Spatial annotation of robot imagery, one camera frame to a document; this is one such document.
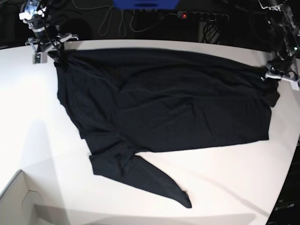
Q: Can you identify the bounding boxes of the black power strip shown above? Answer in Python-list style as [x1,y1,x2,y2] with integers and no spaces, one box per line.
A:
[176,11,230,22]

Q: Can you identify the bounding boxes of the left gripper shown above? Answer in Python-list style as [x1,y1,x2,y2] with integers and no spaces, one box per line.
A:
[262,64,300,90]

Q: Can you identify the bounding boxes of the white cardboard box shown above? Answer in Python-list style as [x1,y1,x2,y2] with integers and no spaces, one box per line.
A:
[0,170,71,225]

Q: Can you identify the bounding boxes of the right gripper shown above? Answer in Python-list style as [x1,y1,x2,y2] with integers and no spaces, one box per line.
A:
[25,33,78,67]

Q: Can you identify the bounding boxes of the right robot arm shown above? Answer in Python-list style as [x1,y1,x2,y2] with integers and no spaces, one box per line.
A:
[19,0,79,64]

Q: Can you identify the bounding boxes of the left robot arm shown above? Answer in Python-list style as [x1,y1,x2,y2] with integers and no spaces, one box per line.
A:
[259,0,300,91]

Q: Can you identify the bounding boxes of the black t-shirt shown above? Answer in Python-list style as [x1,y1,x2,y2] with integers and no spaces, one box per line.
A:
[54,48,280,208]

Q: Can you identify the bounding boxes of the blue plastic bin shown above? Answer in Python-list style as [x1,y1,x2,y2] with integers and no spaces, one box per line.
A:
[113,0,179,10]

